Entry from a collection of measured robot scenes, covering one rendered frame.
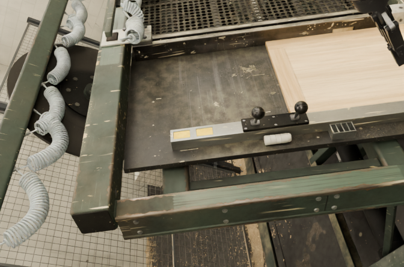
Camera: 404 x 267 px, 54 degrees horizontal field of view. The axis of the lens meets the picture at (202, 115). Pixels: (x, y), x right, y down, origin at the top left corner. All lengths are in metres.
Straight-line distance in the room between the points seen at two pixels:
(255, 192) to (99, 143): 0.46
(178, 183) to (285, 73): 0.55
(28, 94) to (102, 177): 0.89
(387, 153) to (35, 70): 1.52
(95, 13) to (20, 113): 5.62
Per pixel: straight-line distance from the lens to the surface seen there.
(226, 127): 1.23
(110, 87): 1.36
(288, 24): 1.61
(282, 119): 1.24
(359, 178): 1.12
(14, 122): 1.77
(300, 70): 1.48
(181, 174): 1.22
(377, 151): 1.32
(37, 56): 2.11
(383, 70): 1.52
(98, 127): 1.23
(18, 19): 7.69
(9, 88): 2.00
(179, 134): 1.23
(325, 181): 1.10
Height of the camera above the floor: 2.08
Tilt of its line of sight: 22 degrees down
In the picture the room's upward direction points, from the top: 73 degrees counter-clockwise
